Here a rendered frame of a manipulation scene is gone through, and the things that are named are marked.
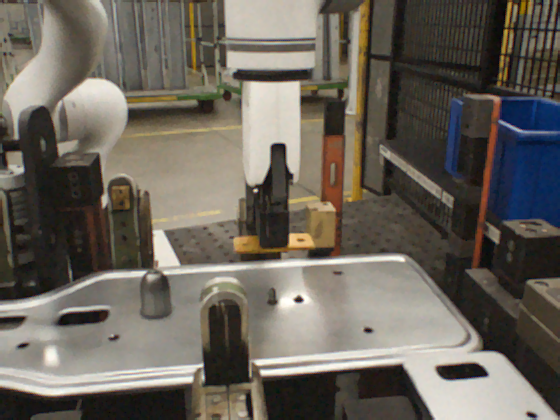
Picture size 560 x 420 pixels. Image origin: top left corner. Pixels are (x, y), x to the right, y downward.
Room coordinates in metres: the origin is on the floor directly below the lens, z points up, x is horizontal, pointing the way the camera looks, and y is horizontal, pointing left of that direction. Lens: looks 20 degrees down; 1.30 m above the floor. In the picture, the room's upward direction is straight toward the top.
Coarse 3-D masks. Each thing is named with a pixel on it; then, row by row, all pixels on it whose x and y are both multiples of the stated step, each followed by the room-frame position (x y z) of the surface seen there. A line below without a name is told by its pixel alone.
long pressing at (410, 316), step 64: (384, 256) 0.64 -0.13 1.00; (128, 320) 0.49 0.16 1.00; (192, 320) 0.49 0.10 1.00; (256, 320) 0.49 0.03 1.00; (320, 320) 0.49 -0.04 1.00; (384, 320) 0.49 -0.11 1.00; (448, 320) 0.49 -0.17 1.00; (0, 384) 0.39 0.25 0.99; (64, 384) 0.39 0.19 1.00; (128, 384) 0.39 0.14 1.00; (192, 384) 0.39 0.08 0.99
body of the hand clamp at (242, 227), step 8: (240, 224) 0.65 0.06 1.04; (248, 224) 0.67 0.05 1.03; (240, 232) 0.65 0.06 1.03; (248, 232) 0.65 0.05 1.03; (240, 256) 0.66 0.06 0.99; (248, 256) 0.65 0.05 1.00; (256, 256) 0.65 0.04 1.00; (264, 256) 0.66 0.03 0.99; (272, 256) 0.66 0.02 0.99; (280, 256) 0.66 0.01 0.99
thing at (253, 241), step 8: (240, 240) 0.53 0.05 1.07; (248, 240) 0.53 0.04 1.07; (256, 240) 0.53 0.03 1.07; (296, 240) 0.53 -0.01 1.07; (304, 240) 0.53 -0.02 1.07; (312, 240) 0.53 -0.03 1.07; (240, 248) 0.51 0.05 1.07; (248, 248) 0.51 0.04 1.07; (256, 248) 0.51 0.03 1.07; (264, 248) 0.51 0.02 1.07; (272, 248) 0.51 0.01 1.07; (280, 248) 0.51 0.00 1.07; (288, 248) 0.51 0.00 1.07; (296, 248) 0.51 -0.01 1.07; (304, 248) 0.51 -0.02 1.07; (312, 248) 0.51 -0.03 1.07
